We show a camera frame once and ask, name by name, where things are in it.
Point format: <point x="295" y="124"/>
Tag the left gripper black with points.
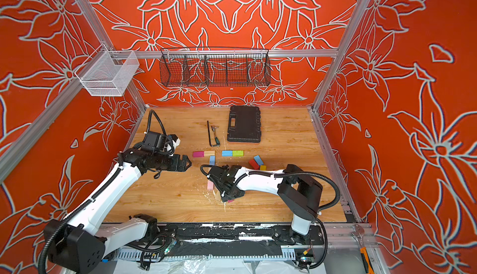
<point x="184" y="165"/>

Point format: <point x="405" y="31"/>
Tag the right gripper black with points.
<point x="224" y="194"/>

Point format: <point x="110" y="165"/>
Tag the natural wood block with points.
<point x="209" y="153"/>
<point x="217" y="196"/>

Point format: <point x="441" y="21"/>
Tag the pink block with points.
<point x="210" y="186"/>

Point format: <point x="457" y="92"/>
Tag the green block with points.
<point x="237" y="153"/>

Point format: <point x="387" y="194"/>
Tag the black plastic tool case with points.
<point x="244" y="124"/>

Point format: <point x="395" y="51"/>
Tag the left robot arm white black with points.
<point x="77" y="242"/>

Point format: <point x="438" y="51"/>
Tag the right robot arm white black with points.
<point x="305" y="193"/>

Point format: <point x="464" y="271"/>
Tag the black hex key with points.
<point x="209" y="135"/>

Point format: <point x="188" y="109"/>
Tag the red block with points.
<point x="254" y="164"/>

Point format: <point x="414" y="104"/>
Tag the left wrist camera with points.
<point x="171" y="143"/>

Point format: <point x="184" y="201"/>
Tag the green handled ratchet wrench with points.
<point x="216" y="139"/>

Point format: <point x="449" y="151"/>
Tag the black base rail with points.
<point x="281" y="233"/>

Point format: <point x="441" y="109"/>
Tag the black wire basket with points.
<point x="219" y="67"/>

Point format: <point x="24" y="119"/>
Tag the white wire basket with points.
<point x="103" y="75"/>

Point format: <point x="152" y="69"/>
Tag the orange handled tool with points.
<point x="366" y="261"/>

